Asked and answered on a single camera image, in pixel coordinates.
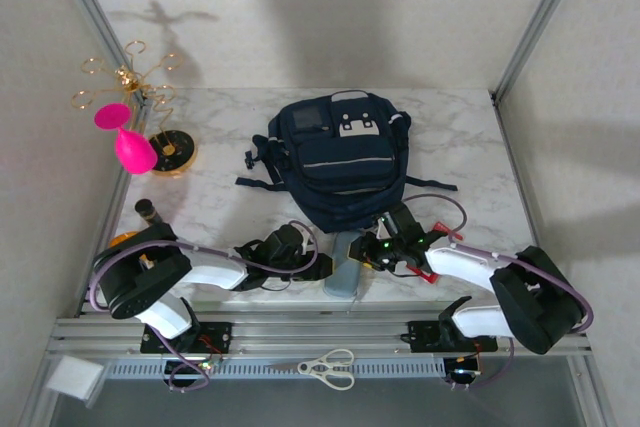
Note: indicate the grey-blue pencil case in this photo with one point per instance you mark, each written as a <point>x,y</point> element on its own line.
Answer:
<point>342,277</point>

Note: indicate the red retail package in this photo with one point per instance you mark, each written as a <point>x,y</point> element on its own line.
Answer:
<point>425,277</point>

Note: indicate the navy blue backpack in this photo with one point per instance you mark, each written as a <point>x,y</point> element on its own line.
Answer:
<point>345,157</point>

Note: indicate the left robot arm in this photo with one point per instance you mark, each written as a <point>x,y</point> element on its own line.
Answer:
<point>145,282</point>

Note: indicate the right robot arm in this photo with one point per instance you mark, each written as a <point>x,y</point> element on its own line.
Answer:
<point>540,297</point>

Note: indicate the black control board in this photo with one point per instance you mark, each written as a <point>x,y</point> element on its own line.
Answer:
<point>462,367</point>

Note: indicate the small black cylinder bottle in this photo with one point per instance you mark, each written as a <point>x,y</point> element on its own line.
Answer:
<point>149,212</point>

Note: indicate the orange round lid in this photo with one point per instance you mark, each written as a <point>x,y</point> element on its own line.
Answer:
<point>122,239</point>

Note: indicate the pink plastic goblet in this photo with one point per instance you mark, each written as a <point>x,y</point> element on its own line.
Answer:
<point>135,152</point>

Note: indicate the white paper pad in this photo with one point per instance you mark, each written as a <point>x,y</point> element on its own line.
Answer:
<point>72,377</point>

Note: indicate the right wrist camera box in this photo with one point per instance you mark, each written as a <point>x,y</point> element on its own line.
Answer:
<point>381,229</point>

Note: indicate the aluminium rail frame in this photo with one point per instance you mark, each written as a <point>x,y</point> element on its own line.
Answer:
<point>320,332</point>

